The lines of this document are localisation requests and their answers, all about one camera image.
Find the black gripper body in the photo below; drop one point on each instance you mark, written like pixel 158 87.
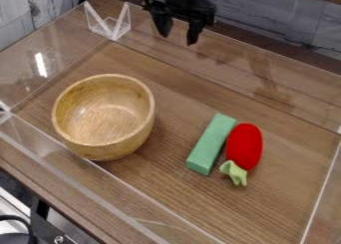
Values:
pixel 184 9

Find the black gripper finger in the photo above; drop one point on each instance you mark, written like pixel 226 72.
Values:
pixel 163 21
pixel 195 26

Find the red plush fruit green leaf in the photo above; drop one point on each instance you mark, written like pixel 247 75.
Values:
pixel 242 152

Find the wooden bowl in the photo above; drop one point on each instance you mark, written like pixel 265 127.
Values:
pixel 103 116

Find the green rectangular block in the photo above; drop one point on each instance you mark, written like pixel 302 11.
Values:
pixel 206 150

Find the black metal table leg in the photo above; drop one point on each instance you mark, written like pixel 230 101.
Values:
pixel 40 207

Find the clear acrylic corner bracket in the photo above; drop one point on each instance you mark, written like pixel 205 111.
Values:
pixel 110 27

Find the clear acrylic tray wall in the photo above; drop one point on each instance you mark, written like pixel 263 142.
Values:
pixel 144 199

